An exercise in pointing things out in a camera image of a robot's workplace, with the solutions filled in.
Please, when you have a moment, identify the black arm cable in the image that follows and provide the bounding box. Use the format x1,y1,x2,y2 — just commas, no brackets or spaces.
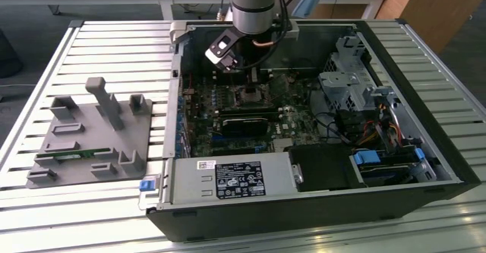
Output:
241,0,294,70

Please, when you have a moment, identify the grey plastic bracket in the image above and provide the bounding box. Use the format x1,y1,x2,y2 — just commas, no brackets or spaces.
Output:
366,85,403,106

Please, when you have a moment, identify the silver chipset heatsink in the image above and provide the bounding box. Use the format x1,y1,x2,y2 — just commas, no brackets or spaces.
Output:
272,138,295,153

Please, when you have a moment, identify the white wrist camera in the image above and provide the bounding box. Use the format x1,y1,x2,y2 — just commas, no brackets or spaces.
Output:
204,27,244,72

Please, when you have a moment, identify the silver metal drive cage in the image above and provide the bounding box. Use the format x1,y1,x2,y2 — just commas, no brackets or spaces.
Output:
318,35,371,112

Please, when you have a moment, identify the black graphics card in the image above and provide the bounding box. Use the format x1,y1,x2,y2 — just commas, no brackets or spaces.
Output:
219,117,268,137

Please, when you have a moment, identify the grey case handle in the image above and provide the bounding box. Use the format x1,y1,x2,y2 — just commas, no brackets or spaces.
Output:
168,21,189,44

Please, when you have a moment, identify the grey parts rack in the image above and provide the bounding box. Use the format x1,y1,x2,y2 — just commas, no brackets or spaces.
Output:
24,76,153,190

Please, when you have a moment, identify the coloured wire bundle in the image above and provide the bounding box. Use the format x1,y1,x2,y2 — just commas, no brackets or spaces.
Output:
356,121,404,146

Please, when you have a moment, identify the black RAM slot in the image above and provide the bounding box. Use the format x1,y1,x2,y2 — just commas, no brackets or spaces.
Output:
217,68,272,86

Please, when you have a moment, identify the green motherboard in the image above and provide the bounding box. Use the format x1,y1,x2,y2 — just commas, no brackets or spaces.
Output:
180,70,331,157

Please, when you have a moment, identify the wooden cabinet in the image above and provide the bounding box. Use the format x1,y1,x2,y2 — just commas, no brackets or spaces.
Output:
375,0,486,53

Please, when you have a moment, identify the green RAM stick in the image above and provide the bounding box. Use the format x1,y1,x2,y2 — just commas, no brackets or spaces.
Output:
45,148,113,161

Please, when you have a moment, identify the black wire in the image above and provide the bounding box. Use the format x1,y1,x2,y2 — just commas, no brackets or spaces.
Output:
314,111,355,144

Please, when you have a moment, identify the silver square CPU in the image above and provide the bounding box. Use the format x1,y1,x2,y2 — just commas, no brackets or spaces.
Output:
241,88,264,103

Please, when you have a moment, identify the hard disk in blue carrier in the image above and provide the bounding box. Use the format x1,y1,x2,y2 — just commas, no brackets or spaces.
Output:
351,149,415,186

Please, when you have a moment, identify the CPU socket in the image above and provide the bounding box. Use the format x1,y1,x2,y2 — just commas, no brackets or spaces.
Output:
231,85,272,108

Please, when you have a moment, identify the silver power supply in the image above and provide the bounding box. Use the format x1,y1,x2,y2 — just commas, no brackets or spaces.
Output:
168,152,299,206

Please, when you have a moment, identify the black PC case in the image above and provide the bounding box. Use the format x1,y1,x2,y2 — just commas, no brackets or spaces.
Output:
145,19,483,243

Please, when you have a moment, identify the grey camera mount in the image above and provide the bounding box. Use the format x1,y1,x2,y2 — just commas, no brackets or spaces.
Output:
272,19,299,40

